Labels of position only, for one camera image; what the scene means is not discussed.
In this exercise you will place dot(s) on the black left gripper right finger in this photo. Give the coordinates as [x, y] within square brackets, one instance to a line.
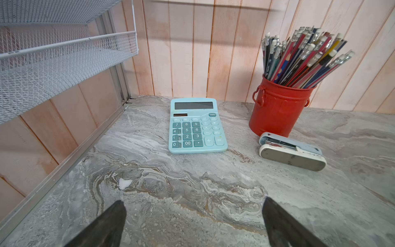
[284, 230]

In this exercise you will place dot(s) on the white wire mesh shelf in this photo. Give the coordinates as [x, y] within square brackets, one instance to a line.
[48, 47]

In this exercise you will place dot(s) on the bundle of pencils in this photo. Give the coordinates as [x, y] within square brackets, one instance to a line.
[305, 59]

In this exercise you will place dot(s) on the light blue white stapler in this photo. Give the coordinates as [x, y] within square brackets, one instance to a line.
[291, 152]

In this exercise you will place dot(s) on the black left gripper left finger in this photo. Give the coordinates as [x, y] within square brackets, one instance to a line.
[105, 231]

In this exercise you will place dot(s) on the red metal pencil bucket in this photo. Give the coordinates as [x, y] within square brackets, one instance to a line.
[277, 108]

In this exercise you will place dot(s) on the teal desk calculator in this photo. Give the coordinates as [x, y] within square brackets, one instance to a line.
[195, 126]

